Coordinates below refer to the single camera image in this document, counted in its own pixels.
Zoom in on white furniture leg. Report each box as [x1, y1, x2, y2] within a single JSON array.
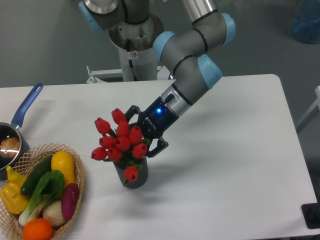
[[295, 85, 320, 134]]

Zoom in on beige garlic bulb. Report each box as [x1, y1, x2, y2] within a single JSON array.
[[42, 200, 67, 228]]

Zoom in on black device at table edge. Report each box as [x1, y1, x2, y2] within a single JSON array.
[[301, 203, 320, 229]]

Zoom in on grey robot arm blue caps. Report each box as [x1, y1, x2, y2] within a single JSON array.
[[78, 0, 236, 158]]

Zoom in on brown bread roll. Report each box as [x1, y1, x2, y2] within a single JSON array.
[[0, 137, 20, 154]]

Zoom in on blue translucent container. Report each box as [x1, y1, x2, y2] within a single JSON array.
[[291, 0, 320, 44]]

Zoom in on green bok choy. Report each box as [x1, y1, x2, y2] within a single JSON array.
[[18, 170, 64, 226]]

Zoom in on green cucumber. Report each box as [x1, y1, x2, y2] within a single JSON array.
[[20, 155, 53, 196]]

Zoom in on purple sweet potato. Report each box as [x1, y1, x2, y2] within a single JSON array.
[[61, 183, 80, 221]]

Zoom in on white metal base frame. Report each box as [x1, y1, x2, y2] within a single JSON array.
[[85, 64, 176, 84]]

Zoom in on yellow bell pepper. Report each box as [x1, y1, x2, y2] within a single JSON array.
[[0, 166, 30, 215]]

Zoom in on orange fruit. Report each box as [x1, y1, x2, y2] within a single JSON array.
[[22, 218, 53, 240]]

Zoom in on dark grey ribbed vase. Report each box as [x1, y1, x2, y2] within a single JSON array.
[[113, 156, 149, 189]]

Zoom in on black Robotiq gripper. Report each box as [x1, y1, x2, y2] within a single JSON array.
[[125, 96, 179, 158]]

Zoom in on yellow squash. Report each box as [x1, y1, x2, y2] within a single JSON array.
[[51, 151, 76, 188]]

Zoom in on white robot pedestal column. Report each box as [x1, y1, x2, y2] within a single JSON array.
[[108, 13, 164, 82]]

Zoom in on blue handled saucepan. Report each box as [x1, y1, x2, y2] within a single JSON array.
[[0, 83, 44, 180]]

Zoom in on red tulip bouquet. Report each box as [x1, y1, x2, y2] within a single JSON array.
[[91, 108, 151, 181]]

